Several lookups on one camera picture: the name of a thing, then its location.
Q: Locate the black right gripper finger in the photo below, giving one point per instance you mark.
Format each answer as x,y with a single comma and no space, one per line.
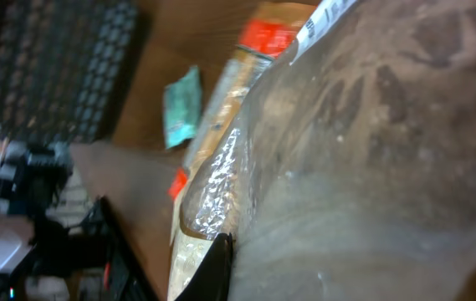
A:
211,280

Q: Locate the teal wet wipes pack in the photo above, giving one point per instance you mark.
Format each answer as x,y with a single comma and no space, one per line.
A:
182,105

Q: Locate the beige bread snack pouch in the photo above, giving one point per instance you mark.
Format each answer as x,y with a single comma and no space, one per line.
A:
349,171

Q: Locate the orange spaghetti packet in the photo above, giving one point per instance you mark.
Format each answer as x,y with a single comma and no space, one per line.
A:
267,34

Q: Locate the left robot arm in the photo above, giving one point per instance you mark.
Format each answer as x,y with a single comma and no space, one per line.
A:
32,176

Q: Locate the grey plastic mesh basket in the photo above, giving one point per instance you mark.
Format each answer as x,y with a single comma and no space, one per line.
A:
66,66

